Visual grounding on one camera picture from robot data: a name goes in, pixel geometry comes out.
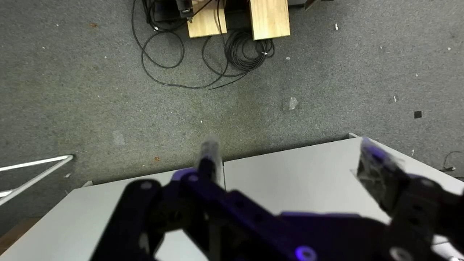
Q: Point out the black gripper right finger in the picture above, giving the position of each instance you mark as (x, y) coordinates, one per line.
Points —
(425, 219)

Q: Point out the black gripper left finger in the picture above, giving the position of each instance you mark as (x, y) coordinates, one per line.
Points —
(147, 210)

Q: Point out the grey filing cabinet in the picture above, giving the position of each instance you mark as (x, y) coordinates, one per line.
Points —
(318, 178)

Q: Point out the left wooden table leg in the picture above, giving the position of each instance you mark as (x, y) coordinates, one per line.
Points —
(208, 18)

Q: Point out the white metal frame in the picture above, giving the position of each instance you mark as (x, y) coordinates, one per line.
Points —
(19, 176)

